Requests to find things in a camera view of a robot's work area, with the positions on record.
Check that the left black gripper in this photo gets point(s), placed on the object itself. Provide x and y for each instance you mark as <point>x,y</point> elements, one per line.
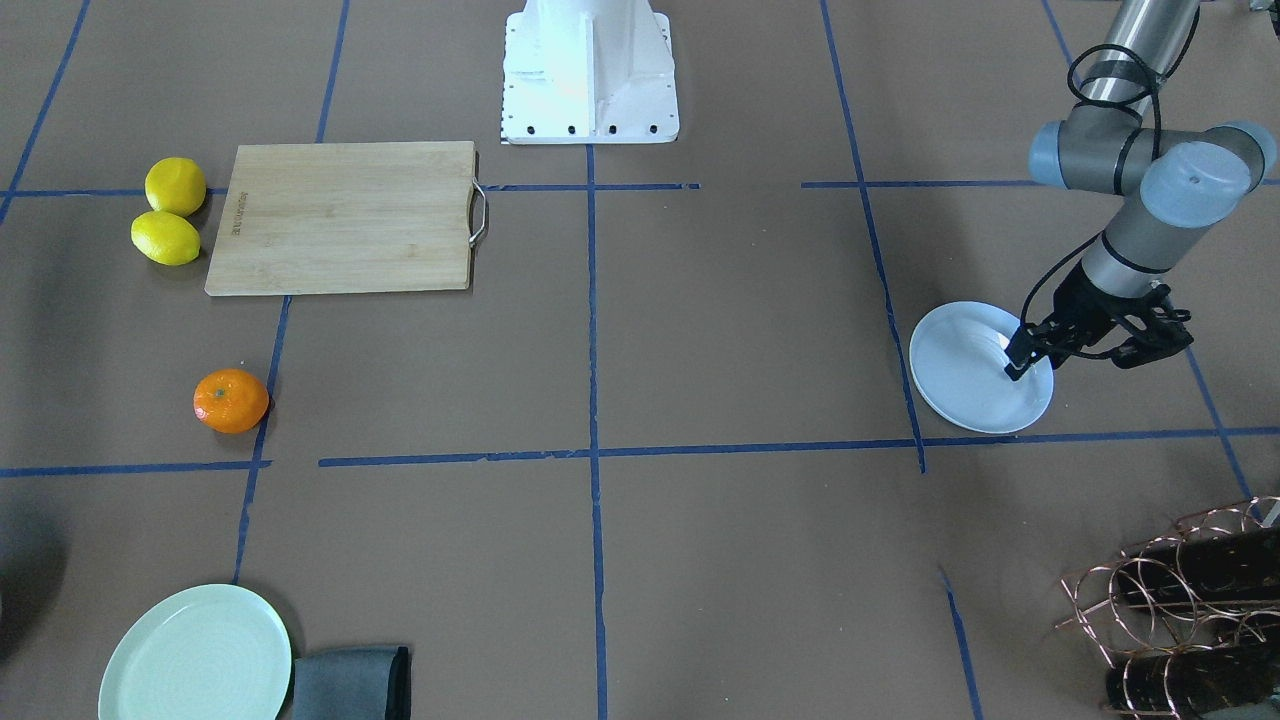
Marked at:
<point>1078,302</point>

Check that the light blue plate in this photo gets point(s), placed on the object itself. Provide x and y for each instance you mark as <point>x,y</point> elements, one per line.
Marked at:
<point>957,357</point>

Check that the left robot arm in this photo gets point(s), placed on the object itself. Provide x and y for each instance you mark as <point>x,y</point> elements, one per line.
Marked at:
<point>1175,185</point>

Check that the light green plate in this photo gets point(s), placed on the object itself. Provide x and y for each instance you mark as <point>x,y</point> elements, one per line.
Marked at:
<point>214,651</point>

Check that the dark wine bottle upper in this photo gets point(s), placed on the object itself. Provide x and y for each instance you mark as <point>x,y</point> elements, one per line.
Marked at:
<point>1232,573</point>

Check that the dark wine bottle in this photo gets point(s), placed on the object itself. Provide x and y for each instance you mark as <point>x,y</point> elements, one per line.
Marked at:
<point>1226,683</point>
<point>1232,573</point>

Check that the dark wine bottle lower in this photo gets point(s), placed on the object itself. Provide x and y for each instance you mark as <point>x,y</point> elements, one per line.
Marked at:
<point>1226,683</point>

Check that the bamboo cutting board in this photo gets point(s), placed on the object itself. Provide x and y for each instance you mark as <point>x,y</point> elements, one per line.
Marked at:
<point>325,218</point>

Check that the folded grey cloth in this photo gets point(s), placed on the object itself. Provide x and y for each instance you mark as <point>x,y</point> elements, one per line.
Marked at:
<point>357,682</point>

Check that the orange fruit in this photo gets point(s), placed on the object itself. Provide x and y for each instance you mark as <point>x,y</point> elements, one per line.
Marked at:
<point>230,401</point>

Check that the upper yellow lemon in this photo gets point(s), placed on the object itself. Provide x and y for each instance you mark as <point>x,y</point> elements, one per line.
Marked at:
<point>175,185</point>

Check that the yellow lemon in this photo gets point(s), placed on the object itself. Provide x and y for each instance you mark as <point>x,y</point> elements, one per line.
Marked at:
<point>175,185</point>
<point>166,238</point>

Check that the lower yellow lemon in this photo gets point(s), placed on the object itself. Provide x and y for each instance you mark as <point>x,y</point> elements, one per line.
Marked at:
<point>166,238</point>

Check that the copper wire bottle rack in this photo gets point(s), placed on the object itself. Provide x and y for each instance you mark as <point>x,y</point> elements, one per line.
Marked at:
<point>1187,621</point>

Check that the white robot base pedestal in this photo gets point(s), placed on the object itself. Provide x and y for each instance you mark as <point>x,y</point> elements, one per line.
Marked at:
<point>588,72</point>

